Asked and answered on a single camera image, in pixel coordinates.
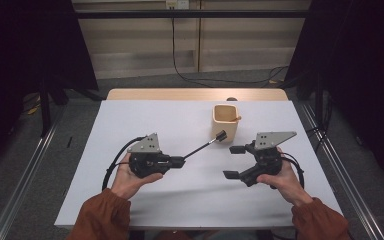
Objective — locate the white wall socket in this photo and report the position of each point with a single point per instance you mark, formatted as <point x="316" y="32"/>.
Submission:
<point x="177" y="4"/>

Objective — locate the wooden table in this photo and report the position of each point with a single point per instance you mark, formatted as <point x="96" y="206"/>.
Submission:
<point x="180" y="94"/>

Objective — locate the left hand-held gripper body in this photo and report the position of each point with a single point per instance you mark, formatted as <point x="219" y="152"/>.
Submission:
<point x="146" y="163"/>

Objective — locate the beige square cup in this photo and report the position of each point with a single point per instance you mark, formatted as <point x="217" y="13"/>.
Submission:
<point x="224" y="121"/>

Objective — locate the person's right hand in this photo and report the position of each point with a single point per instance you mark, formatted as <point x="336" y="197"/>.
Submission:
<point x="288" y="186"/>

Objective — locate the black brush with black head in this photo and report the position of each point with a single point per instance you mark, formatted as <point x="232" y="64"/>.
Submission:
<point x="221" y="135"/>

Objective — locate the black brush with orange tip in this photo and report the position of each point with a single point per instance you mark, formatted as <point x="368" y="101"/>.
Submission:
<point x="236" y="118"/>

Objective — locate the person's left hand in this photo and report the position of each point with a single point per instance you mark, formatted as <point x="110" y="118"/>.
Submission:
<point x="130" y="183"/>

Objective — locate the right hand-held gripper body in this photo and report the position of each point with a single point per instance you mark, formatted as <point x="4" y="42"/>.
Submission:
<point x="266" y="160"/>

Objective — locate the aluminium floor rail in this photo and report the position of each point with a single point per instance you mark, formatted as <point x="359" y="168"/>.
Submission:
<point x="371" y="226"/>
<point x="23" y="185"/>

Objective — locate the black metal stand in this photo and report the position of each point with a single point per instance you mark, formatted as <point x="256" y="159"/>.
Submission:
<point x="45" y="106"/>

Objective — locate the white table sheet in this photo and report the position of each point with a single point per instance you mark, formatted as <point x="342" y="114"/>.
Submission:
<point x="186" y="200"/>

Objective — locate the black horizontal metal bar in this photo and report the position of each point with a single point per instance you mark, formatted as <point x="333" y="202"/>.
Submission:
<point x="213" y="14"/>

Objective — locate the black curtain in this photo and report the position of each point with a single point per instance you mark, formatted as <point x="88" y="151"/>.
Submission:
<point x="20" y="50"/>
<point x="363" y="66"/>

